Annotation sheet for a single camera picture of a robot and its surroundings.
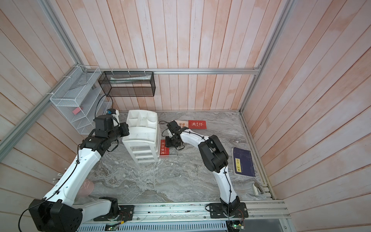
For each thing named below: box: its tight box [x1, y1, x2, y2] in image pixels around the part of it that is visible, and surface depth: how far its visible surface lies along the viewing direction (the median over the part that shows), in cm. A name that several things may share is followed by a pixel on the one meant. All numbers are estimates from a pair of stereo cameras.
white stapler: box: [252, 181, 265, 196], surface depth 81 cm
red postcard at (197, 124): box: [188, 119, 207, 130], surface depth 114 cm
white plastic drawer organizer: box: [122, 109, 161, 164], surface depth 83 cm
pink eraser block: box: [72, 106, 82, 116], surface depth 84 cm
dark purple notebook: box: [233, 146, 256, 177], surface depth 92 cm
